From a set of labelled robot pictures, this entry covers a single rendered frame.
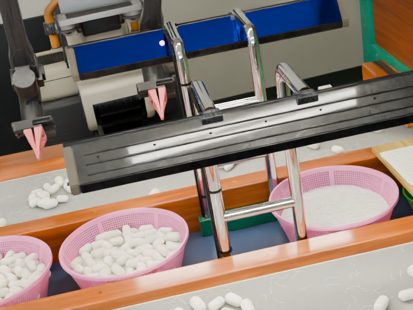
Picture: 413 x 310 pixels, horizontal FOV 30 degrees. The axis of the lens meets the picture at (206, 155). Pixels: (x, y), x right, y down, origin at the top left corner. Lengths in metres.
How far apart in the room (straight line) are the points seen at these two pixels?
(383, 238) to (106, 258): 0.55
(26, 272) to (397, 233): 0.73
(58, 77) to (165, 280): 1.40
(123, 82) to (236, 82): 1.71
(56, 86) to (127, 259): 1.24
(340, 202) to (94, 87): 1.04
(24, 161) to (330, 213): 0.86
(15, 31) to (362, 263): 1.04
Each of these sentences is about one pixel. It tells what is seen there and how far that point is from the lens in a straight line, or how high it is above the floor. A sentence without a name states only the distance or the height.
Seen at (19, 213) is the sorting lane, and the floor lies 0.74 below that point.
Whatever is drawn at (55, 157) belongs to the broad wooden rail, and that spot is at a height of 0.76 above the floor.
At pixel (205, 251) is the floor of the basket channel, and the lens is 1.66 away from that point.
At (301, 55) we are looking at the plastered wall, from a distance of 4.14.
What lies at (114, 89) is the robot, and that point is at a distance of 2.42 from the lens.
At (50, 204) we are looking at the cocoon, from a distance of 1.83.
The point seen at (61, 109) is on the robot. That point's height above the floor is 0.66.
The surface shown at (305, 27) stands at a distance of 1.73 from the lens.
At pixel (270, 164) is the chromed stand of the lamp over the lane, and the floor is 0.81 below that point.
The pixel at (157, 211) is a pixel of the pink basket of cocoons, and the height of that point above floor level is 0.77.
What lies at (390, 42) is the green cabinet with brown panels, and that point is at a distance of 2.05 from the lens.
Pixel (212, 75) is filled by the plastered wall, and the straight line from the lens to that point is 4.02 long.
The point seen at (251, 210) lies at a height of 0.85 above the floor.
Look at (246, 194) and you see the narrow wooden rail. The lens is 1.71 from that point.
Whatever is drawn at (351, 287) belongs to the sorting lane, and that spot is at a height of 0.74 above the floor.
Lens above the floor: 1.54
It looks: 24 degrees down
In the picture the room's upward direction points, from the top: 10 degrees counter-clockwise
